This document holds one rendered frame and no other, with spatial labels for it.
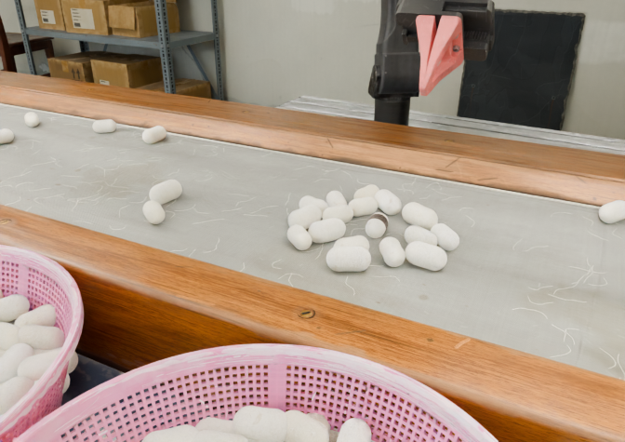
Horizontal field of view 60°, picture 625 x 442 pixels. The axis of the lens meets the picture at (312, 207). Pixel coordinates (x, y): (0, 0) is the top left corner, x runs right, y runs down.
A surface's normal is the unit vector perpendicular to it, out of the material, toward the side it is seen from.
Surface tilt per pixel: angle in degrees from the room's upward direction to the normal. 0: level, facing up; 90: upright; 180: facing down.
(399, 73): 78
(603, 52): 89
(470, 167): 45
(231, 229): 0
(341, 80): 90
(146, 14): 89
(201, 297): 0
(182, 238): 0
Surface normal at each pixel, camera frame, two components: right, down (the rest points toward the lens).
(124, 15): -0.56, 0.19
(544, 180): -0.31, -0.37
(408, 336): 0.00, -0.90
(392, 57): 0.13, 0.23
